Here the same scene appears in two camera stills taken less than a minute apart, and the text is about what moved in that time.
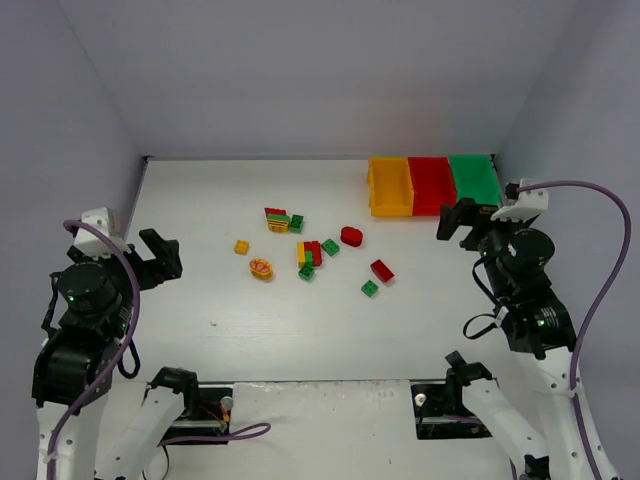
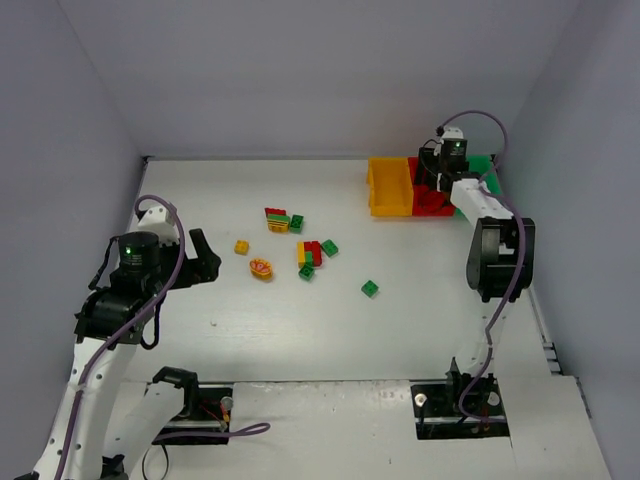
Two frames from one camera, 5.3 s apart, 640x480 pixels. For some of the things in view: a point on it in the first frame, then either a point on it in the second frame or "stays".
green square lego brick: x=369 y=288 stays
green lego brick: x=330 y=247 stays
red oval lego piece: x=351 y=236 -> x=432 y=200
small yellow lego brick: x=241 y=247 stays
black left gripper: x=151 y=266 -> x=187 y=265
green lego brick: x=297 y=223 stays
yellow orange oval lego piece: x=260 y=268 stays
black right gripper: x=473 y=225 -> x=433 y=185
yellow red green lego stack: x=308 y=252 stays
